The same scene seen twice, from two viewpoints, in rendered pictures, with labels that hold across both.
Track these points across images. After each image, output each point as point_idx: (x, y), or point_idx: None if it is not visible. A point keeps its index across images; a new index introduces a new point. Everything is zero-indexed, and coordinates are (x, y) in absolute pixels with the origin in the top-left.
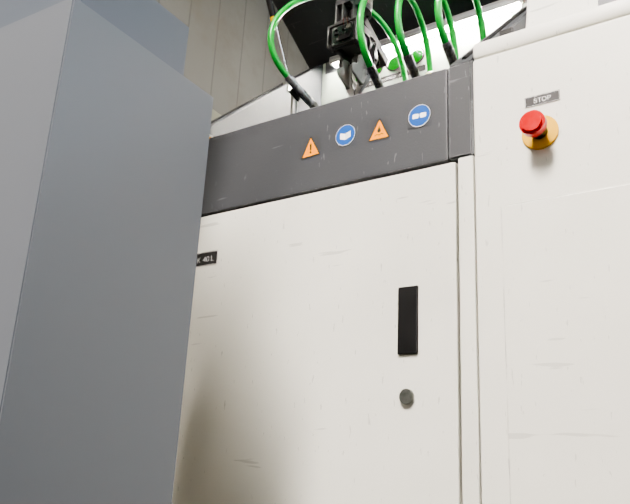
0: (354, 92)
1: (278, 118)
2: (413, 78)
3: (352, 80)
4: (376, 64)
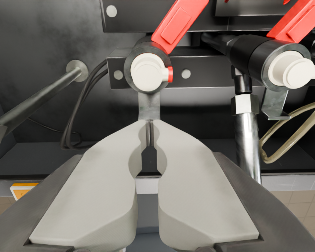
0: (149, 138)
1: (143, 193)
2: (290, 190)
3: (137, 172)
4: (277, 200)
